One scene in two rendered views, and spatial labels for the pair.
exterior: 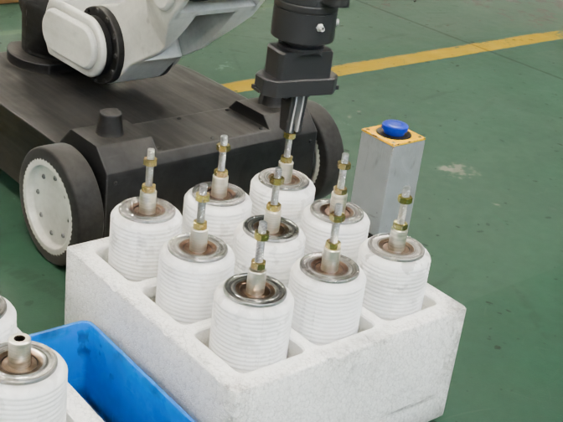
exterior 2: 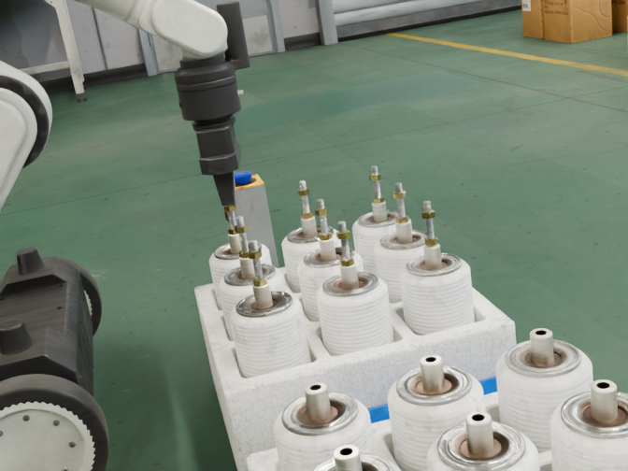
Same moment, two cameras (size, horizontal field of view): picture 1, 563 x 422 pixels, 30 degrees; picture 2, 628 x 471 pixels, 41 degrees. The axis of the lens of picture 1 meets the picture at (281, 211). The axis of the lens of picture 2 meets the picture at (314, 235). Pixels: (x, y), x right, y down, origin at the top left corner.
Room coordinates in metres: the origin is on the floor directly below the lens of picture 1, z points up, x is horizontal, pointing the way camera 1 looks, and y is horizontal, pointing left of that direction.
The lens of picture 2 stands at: (0.65, 1.01, 0.68)
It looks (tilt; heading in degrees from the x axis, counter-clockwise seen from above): 19 degrees down; 302
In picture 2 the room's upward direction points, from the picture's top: 9 degrees counter-clockwise
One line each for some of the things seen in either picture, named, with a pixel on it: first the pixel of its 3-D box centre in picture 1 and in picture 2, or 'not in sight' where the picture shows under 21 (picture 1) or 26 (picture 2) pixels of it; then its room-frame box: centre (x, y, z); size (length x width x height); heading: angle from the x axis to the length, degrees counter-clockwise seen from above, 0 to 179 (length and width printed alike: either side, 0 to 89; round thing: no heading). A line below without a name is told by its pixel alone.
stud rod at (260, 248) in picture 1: (260, 250); (429, 228); (1.08, 0.02, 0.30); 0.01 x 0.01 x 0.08
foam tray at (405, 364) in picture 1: (258, 331); (343, 355); (1.25, 0.01, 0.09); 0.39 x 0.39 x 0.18; 42
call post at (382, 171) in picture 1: (377, 226); (256, 266); (1.50, -0.15, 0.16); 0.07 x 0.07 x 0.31; 42
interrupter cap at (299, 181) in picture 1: (283, 179); (237, 250); (1.41, 0.00, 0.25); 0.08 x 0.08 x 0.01
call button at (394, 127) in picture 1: (394, 130); (240, 178); (1.50, -0.15, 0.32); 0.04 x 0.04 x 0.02
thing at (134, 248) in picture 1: (142, 270); (276, 366); (1.25, 0.18, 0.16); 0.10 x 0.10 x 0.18
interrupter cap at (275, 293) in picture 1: (255, 290); (434, 265); (1.08, 0.02, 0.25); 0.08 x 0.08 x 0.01
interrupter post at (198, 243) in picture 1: (198, 239); (349, 276); (1.17, 0.10, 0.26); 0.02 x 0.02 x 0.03
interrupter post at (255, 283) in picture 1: (255, 280); (433, 256); (1.08, 0.02, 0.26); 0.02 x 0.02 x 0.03
